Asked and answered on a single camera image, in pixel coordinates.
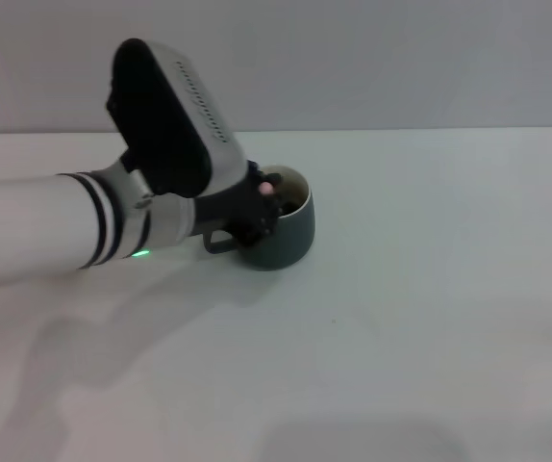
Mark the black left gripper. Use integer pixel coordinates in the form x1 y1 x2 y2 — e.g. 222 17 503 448
192 160 286 250

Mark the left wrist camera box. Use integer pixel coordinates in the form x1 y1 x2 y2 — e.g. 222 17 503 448
106 38 251 199

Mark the dark grey ceramic mug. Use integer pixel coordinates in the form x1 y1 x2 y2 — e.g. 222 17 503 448
202 165 315 271

